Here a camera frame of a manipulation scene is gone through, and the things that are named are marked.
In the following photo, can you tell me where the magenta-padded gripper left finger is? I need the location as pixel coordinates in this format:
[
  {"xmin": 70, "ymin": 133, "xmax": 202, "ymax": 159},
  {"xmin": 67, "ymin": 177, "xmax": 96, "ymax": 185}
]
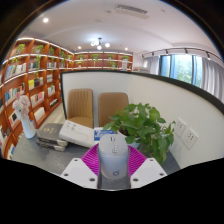
[{"xmin": 60, "ymin": 143, "xmax": 101, "ymax": 190}]

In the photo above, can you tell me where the thick white book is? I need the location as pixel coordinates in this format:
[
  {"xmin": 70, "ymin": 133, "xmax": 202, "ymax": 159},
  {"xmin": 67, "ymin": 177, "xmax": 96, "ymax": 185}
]
[{"xmin": 58, "ymin": 119, "xmax": 96, "ymax": 149}]

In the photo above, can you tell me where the white computer mouse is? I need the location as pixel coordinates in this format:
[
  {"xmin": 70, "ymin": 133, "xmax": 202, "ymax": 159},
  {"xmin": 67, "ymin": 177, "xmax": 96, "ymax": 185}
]
[{"xmin": 97, "ymin": 133, "xmax": 130, "ymax": 181}]

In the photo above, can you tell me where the white wall socket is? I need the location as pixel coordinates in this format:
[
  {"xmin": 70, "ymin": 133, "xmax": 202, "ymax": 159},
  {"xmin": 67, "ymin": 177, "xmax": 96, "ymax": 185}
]
[
  {"xmin": 182, "ymin": 127, "xmax": 199, "ymax": 150},
  {"xmin": 174, "ymin": 117, "xmax": 188, "ymax": 138}
]

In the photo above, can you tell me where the window with curtains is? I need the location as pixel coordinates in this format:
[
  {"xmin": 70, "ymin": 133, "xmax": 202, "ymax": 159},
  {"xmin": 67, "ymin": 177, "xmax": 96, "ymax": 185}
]
[{"xmin": 143, "ymin": 53, "xmax": 224, "ymax": 103}]

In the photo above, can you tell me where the white vase with pink flowers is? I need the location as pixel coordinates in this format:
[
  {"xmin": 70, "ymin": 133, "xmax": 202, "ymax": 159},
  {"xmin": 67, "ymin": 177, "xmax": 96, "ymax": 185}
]
[{"xmin": 12, "ymin": 92, "xmax": 37, "ymax": 140}]

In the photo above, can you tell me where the dark hardcover book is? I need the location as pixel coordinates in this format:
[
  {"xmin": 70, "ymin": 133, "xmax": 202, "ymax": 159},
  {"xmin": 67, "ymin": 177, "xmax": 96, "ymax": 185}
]
[
  {"xmin": 35, "ymin": 138, "xmax": 67, "ymax": 152},
  {"xmin": 36, "ymin": 123, "xmax": 69, "ymax": 147}
]

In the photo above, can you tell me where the blue and white book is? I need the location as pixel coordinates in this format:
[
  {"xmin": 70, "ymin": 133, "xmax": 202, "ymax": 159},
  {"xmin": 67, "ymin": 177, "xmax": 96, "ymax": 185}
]
[{"xmin": 93, "ymin": 127, "xmax": 118, "ymax": 143}]

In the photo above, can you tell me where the green plant in white pot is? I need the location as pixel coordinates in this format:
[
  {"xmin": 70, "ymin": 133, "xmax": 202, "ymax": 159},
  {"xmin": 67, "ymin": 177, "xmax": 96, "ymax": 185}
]
[{"xmin": 102, "ymin": 102, "xmax": 177, "ymax": 165}]

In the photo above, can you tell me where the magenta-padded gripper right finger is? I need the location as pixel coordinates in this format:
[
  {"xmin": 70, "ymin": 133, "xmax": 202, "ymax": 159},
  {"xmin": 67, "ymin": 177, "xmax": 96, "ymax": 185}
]
[{"xmin": 128, "ymin": 144, "xmax": 168, "ymax": 190}]

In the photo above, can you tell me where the orange wooden bookshelf unit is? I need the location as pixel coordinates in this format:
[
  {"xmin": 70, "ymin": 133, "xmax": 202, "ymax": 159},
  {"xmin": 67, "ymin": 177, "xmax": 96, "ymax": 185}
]
[{"xmin": 0, "ymin": 37, "xmax": 134, "ymax": 159}]

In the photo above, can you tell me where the ceiling air vent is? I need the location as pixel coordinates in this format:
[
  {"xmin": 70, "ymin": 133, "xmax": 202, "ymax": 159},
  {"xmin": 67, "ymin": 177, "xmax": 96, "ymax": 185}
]
[{"xmin": 114, "ymin": 3, "xmax": 149, "ymax": 16}]

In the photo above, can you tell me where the tan upholstered chair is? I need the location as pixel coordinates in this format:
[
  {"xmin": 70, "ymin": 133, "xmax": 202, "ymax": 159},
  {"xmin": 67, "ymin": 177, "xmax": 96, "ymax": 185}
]
[
  {"xmin": 66, "ymin": 88, "xmax": 94, "ymax": 129},
  {"xmin": 97, "ymin": 92, "xmax": 130, "ymax": 128}
]

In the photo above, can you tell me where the ceiling lamp with round bulbs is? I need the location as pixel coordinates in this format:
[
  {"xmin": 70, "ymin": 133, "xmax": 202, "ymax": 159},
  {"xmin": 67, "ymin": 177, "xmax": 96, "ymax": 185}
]
[{"xmin": 89, "ymin": 37, "xmax": 111, "ymax": 51}]

